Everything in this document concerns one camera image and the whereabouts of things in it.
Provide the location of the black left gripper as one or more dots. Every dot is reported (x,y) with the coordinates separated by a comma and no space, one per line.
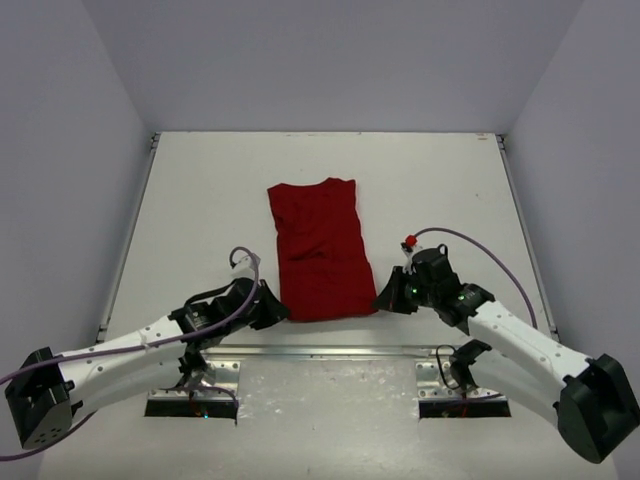
(263,307)

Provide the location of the red t shirt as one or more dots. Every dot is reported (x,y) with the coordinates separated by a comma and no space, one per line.
(324,273)

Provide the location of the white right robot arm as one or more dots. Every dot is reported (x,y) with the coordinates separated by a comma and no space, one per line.
(589,400)

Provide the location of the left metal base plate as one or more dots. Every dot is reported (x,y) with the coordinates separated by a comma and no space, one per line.
(219,383)

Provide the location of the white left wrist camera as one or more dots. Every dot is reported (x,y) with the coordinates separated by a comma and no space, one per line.
(246,267)

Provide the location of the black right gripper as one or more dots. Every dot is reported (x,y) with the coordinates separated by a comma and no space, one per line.
(390,298)

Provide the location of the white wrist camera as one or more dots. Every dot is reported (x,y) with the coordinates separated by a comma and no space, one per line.
(410,247)
(246,267)

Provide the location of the metal base plate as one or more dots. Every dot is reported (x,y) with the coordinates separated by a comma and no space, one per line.
(434,384)
(219,383)

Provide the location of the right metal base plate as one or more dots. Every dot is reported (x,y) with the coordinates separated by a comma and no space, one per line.
(434,384)

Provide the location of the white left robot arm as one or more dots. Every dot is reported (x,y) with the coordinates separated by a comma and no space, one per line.
(53,394)

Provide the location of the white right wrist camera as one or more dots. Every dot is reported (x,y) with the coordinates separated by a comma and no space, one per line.
(410,247)

